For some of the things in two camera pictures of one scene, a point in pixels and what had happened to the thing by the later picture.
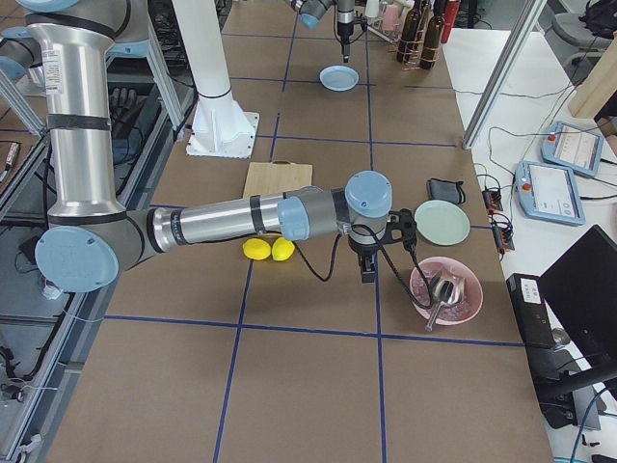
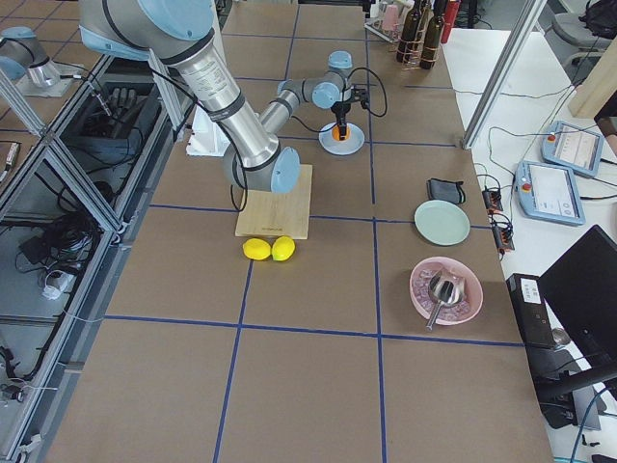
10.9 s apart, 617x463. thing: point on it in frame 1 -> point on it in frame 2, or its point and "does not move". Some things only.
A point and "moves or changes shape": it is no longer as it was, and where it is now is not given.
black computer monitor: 580,290 does not move
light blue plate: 338,77 moves or changes shape
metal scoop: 446,290 does not move
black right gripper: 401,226 -> 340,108
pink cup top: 390,21 does not move
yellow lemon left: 256,249 does not move
